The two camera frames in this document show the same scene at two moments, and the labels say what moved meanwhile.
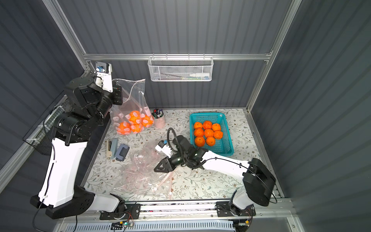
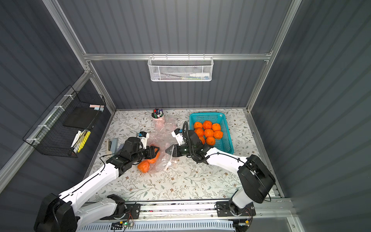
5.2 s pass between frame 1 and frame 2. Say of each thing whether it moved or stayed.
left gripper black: moved
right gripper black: moved
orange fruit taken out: stayed
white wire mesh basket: stayed
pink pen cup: stayed
